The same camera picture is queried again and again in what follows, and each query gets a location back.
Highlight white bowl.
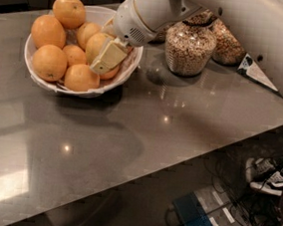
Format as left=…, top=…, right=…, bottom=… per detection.
left=20, top=0, right=148, bottom=104

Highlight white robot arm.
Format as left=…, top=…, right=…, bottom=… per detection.
left=104, top=0, right=283, bottom=97

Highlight white sneaker far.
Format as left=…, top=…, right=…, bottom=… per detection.
left=245, top=157, right=277, bottom=182

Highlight blue box on floor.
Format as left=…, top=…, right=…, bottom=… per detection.
left=172, top=193, right=213, bottom=226

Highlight left glass cereal jar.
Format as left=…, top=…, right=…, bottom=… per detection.
left=152, top=24, right=172, bottom=43

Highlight small orange center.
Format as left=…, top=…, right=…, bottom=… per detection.
left=63, top=44, right=87, bottom=67

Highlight middle glass cereal jar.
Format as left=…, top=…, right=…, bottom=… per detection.
left=164, top=10, right=216, bottom=78

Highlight black white sneaker near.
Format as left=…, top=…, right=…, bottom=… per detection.
left=249, top=171, right=283, bottom=196

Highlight orange top back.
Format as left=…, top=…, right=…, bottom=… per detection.
left=52, top=0, right=87, bottom=29

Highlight white allergens sign card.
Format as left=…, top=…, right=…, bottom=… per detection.
left=237, top=54, right=281, bottom=97

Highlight black floor cables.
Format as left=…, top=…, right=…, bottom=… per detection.
left=156, top=133, right=283, bottom=226

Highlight right glass cereal jar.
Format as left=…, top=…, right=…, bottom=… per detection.
left=212, top=19, right=246, bottom=66

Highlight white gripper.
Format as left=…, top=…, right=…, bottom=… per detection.
left=90, top=0, right=156, bottom=75

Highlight glass cereal jar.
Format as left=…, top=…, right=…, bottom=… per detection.
left=164, top=10, right=216, bottom=78
left=152, top=24, right=172, bottom=43
left=212, top=19, right=246, bottom=66

